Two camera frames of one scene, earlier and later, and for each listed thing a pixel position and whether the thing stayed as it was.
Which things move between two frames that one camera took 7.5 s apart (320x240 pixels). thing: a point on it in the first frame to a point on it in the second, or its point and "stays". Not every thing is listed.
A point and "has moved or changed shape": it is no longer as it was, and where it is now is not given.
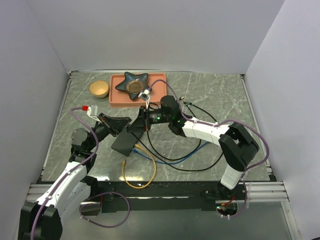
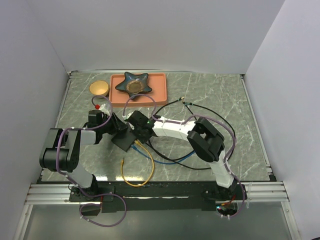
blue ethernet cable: [135, 151] stays
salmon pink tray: [118, 98] stays
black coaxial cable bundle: [154, 153] to [176, 160]
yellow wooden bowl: [99, 89] stays
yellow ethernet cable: [138, 146] has moved or changed shape
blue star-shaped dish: [133, 84] stays
